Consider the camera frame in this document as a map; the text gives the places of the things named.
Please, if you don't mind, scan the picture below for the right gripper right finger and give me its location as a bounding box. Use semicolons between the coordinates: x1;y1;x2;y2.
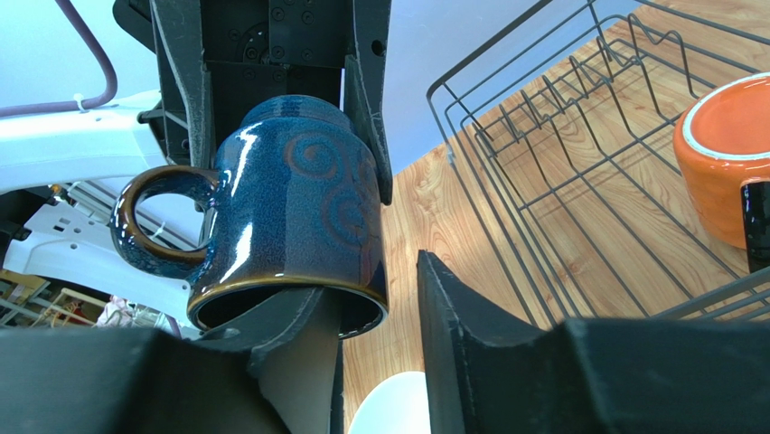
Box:
417;250;769;433

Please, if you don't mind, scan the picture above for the black wire dish rack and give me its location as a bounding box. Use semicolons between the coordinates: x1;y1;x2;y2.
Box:
427;1;769;326

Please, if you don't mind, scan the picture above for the orange mug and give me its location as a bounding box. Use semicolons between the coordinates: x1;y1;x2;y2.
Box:
672;72;769;250

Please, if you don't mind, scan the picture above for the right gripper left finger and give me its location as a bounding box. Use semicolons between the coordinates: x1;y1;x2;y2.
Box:
1;288;342;433

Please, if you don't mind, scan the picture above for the white ribbed bowl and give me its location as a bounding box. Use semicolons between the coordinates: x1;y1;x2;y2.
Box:
348;371;431;434

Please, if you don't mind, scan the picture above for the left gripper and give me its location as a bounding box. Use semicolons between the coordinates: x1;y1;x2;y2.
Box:
112;0;393;205

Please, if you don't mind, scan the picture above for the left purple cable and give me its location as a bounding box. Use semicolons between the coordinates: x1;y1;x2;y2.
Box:
0;0;119;119

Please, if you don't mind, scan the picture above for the blue mug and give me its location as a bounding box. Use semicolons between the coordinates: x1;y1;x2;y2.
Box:
109;95;389;338

